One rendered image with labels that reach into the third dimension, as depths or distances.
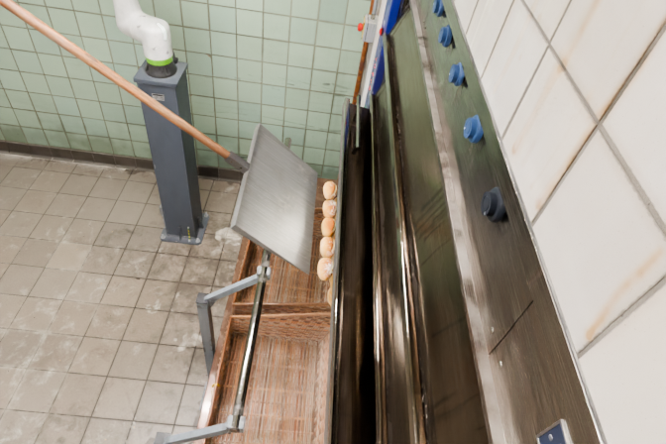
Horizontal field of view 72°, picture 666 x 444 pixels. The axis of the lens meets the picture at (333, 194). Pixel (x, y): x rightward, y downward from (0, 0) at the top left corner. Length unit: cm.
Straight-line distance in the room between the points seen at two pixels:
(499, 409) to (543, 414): 10
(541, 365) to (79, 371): 252
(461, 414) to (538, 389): 20
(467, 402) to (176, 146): 215
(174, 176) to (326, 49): 115
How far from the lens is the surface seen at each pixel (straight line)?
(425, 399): 81
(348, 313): 122
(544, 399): 56
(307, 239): 178
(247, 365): 140
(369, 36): 237
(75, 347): 290
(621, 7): 50
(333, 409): 109
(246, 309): 203
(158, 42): 231
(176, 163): 269
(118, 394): 272
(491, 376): 67
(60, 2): 316
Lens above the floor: 246
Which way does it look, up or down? 45 degrees down
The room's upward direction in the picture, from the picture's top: 11 degrees clockwise
